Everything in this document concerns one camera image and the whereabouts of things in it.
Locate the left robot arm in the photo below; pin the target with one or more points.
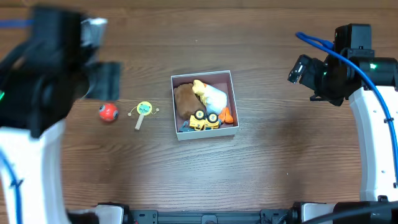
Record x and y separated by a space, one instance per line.
41 78

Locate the yellow and blue toy truck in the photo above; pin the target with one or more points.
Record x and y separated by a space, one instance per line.
201 121

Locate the white plush duck toy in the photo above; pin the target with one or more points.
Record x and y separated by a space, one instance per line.
215 100

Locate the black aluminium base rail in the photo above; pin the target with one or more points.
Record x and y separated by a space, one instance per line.
259 217

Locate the red ball toy with eye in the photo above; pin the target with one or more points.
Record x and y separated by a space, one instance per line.
108 112

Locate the brown plush toy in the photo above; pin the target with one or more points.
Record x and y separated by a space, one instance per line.
186 101

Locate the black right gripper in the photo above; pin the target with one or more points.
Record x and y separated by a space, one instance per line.
314 78

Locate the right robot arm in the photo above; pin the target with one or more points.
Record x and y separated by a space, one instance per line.
352 72

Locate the white square box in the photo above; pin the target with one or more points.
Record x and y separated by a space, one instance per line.
221 80

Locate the wooden cat rattle drum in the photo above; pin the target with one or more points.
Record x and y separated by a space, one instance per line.
144 108

